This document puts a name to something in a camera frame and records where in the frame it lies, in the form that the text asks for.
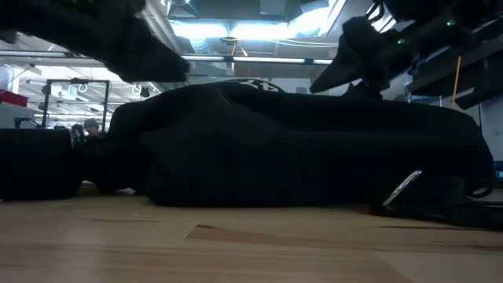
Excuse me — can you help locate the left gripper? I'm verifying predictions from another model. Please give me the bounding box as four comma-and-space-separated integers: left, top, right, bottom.
23, 0, 191, 83

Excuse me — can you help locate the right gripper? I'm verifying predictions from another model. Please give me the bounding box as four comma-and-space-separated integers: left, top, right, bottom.
310, 15, 476, 101

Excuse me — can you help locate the black backpack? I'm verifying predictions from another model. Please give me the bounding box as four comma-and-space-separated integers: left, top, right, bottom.
80, 77, 497, 209

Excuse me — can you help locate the black cylindrical pouch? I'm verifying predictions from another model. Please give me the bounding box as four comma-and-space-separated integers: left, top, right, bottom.
0, 127, 84, 201

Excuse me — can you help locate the black slab device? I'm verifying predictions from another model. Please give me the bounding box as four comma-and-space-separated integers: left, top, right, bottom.
447, 196, 503, 231

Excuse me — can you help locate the long ceiling tube light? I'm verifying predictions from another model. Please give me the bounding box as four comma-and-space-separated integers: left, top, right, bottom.
0, 50, 107, 64
180, 53, 335, 66

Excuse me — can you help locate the person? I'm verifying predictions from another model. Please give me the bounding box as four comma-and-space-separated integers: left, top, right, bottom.
69, 117, 106, 139

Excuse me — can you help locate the silver curved metal rim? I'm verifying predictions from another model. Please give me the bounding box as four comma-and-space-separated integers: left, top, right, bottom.
381, 169, 424, 208

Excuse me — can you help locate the red box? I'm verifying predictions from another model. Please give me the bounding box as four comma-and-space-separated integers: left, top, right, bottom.
0, 89, 30, 108

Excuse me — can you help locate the white cabinet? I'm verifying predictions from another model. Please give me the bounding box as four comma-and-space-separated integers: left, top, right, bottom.
0, 102, 42, 130

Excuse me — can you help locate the whiteboard on stand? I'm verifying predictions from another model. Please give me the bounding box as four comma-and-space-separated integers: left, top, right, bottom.
476, 102, 503, 163

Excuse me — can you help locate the silver ribbed ceiling duct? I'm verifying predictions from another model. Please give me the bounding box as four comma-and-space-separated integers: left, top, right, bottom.
143, 0, 189, 54

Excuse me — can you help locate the black metal workstation frame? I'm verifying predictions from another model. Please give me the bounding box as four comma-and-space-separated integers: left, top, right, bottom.
41, 77, 112, 134

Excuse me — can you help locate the yellow ceiling cable loop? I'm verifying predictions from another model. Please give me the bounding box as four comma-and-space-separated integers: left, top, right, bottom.
220, 35, 249, 57

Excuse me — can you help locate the yellow hanging cable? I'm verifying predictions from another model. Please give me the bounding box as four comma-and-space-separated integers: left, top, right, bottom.
450, 54, 463, 110

